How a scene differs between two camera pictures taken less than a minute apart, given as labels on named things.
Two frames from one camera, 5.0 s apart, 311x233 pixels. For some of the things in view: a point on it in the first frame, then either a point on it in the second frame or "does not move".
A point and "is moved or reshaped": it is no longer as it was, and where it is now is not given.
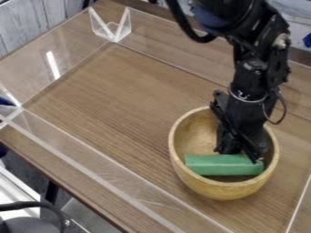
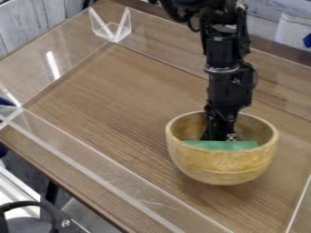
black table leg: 51,191 does not move
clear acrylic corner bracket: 112,31 does not move
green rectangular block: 223,164 to 222,145
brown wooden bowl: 194,136 is moved or reshaped
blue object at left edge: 4,101 does not move
